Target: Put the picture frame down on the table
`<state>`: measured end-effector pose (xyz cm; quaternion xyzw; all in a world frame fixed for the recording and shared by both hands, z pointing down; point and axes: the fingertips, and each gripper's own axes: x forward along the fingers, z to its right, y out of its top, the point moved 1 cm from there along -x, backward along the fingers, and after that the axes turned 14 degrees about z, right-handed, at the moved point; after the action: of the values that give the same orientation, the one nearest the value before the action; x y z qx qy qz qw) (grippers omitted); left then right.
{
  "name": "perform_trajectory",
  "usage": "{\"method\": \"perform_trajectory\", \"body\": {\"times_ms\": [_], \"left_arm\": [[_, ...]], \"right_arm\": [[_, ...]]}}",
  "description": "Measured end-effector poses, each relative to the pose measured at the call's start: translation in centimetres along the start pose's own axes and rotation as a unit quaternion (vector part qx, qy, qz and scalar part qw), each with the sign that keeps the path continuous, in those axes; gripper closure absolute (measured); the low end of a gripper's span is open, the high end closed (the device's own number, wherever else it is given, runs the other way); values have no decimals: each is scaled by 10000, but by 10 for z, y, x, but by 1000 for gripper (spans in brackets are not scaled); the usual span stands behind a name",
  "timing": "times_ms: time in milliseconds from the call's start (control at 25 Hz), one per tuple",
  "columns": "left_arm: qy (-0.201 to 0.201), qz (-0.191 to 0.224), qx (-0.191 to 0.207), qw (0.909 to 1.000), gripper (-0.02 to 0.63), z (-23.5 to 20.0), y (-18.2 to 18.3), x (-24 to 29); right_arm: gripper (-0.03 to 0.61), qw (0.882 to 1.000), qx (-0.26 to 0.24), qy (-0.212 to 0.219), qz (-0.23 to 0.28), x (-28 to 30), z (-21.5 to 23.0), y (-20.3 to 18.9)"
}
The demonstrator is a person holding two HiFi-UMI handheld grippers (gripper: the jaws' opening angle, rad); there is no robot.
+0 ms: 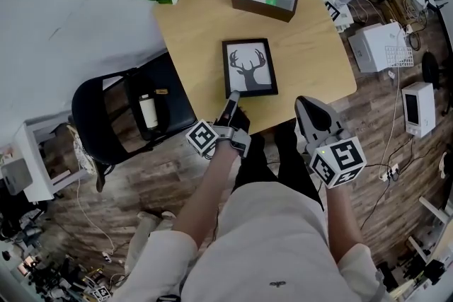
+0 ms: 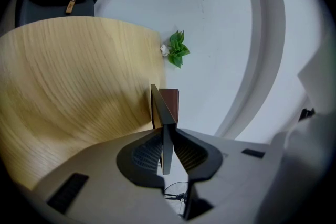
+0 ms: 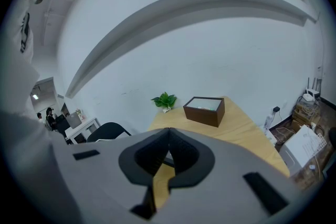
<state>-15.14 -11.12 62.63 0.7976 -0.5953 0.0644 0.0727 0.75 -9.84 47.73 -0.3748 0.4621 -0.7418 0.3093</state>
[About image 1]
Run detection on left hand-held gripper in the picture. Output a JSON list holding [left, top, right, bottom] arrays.
[[185, 91, 252, 158]]

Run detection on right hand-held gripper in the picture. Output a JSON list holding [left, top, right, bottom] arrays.
[[295, 95, 367, 190]]

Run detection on black deer picture frame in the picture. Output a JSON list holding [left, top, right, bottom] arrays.
[[222, 37, 279, 99]]

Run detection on person's right forearm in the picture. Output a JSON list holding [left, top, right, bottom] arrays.
[[323, 183, 365, 261]]

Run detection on person's left forearm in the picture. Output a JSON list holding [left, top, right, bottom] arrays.
[[171, 143, 238, 248]]

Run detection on person's black trousers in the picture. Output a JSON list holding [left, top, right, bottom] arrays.
[[231, 122, 325, 211]]

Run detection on light wooden table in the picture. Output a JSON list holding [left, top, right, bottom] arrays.
[[151, 0, 357, 136]]

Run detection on white bottle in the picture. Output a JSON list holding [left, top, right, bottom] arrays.
[[137, 94, 159, 130]]

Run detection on white box appliance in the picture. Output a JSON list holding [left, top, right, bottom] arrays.
[[348, 21, 408, 74]]

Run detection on white power strip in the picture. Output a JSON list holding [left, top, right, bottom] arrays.
[[378, 163, 400, 182]]

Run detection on white patterned block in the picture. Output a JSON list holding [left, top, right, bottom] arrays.
[[92, 286, 110, 302], [323, 0, 355, 33]]

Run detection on white appliance with dark window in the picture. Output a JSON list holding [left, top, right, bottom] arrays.
[[401, 81, 436, 139]]

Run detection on black round stool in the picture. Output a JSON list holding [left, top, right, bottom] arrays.
[[421, 52, 442, 89]]

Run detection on person's white shirt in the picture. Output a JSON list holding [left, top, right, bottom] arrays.
[[109, 182, 397, 302]]

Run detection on cardboard box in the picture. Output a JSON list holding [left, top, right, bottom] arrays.
[[385, 0, 415, 24]]

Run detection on black folding chair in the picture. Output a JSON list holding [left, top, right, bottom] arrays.
[[71, 52, 198, 192]]

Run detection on white cabinet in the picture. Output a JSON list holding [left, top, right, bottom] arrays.
[[13, 112, 89, 202]]

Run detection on grey box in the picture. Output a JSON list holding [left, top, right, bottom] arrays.
[[0, 157, 33, 196]]

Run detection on white cable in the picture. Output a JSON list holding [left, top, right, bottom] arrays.
[[76, 180, 116, 255], [380, 28, 408, 181]]

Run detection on white wire rack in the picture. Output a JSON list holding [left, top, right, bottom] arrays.
[[384, 45, 414, 68]]

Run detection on black cable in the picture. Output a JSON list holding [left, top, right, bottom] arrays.
[[360, 137, 425, 231]]

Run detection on white frame stand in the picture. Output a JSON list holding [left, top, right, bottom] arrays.
[[406, 196, 453, 262]]

